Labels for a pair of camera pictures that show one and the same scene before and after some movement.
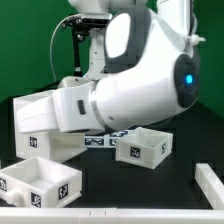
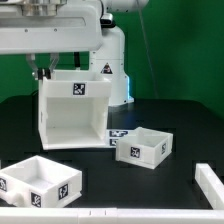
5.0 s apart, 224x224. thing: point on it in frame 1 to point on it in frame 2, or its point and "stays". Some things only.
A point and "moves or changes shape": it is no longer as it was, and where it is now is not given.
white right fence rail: x=210 y=185 stays
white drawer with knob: x=35 y=182 stays
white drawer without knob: x=144 y=147 stays
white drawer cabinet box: x=50 y=144 moves or changes shape
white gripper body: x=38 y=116 to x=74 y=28
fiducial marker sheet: x=104 y=141 stays
